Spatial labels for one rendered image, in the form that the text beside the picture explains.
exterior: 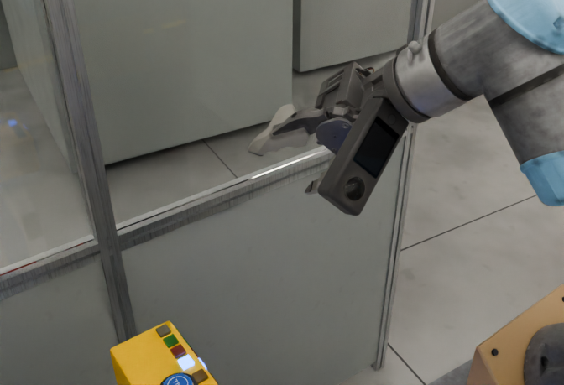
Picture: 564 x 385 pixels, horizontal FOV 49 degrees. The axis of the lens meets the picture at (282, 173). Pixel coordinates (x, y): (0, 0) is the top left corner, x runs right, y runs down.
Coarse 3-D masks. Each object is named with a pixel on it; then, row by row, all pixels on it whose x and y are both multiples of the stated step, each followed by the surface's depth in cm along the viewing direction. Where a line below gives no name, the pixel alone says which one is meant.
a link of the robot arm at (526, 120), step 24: (552, 72) 51; (504, 96) 52; (528, 96) 51; (552, 96) 51; (504, 120) 54; (528, 120) 52; (552, 120) 51; (528, 144) 52; (552, 144) 51; (528, 168) 53; (552, 168) 51; (552, 192) 52
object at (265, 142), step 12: (288, 108) 71; (276, 120) 71; (264, 132) 69; (288, 132) 67; (300, 132) 66; (252, 144) 71; (264, 144) 69; (276, 144) 69; (288, 144) 68; (300, 144) 68
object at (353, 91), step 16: (400, 48) 64; (352, 64) 67; (336, 80) 69; (352, 80) 66; (368, 80) 66; (384, 80) 60; (320, 96) 69; (336, 96) 67; (352, 96) 64; (368, 96) 64; (384, 96) 62; (400, 96) 59; (336, 112) 63; (352, 112) 63; (400, 112) 60; (416, 112) 59; (320, 128) 65; (336, 128) 64; (320, 144) 67; (336, 144) 66
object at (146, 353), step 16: (144, 336) 92; (176, 336) 92; (112, 352) 90; (128, 352) 90; (144, 352) 90; (160, 352) 90; (192, 352) 90; (128, 368) 87; (144, 368) 87; (160, 368) 87; (176, 368) 87; (192, 368) 87; (128, 384) 86; (144, 384) 85; (160, 384) 85; (208, 384) 85
